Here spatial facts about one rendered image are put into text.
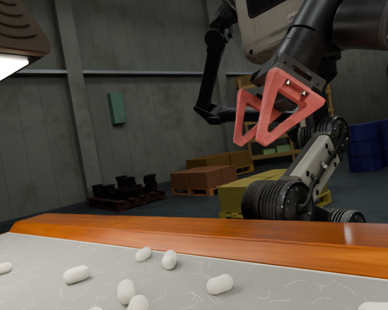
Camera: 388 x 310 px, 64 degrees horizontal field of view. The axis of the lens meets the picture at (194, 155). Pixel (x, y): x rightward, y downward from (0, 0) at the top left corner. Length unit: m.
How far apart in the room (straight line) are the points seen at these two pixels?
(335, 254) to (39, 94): 6.33
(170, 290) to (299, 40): 0.34
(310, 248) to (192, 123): 7.55
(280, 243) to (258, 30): 0.65
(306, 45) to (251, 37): 0.57
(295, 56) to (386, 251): 0.25
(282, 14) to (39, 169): 5.81
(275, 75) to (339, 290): 0.24
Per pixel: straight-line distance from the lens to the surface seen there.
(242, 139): 0.45
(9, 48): 0.38
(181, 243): 0.54
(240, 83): 8.46
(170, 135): 7.50
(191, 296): 0.40
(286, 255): 0.45
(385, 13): 0.39
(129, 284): 0.41
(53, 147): 6.44
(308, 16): 0.44
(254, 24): 0.97
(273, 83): 0.35
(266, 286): 0.40
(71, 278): 0.51
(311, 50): 0.42
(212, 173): 5.09
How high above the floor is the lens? 0.92
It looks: 3 degrees down
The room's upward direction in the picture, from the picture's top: 9 degrees counter-clockwise
